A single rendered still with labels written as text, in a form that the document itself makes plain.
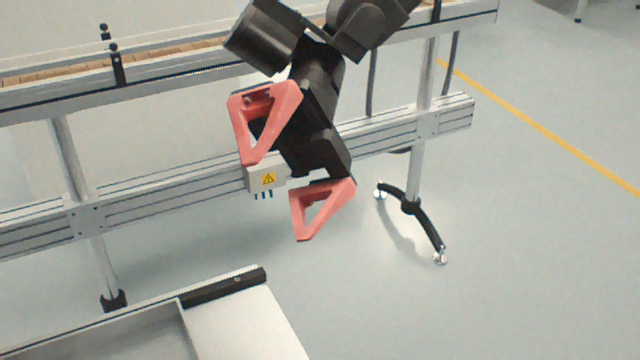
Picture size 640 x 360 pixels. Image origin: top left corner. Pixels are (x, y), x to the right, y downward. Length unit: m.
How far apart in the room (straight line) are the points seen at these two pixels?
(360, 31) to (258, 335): 0.48
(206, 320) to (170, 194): 0.90
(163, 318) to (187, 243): 1.45
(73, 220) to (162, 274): 0.59
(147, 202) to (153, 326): 0.89
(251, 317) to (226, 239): 1.45
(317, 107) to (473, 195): 2.10
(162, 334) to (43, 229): 0.92
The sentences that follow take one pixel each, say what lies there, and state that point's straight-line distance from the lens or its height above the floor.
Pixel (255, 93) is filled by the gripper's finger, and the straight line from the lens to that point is 0.50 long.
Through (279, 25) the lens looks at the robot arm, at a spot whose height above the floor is 1.34.
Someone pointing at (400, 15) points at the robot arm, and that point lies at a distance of 0.59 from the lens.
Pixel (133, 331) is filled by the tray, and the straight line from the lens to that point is 0.90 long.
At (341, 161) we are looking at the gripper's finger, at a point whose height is 1.25.
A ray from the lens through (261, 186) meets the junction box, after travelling 1.78.
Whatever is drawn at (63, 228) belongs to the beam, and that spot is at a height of 0.48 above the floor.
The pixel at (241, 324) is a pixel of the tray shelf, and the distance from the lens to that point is 0.88.
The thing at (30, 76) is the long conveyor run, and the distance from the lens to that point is 1.56.
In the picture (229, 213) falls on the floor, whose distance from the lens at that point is 2.44.
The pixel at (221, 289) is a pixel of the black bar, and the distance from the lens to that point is 0.90.
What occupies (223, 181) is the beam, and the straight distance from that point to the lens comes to 1.78.
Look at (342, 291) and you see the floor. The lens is 2.10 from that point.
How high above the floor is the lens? 1.56
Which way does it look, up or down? 38 degrees down
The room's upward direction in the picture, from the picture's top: straight up
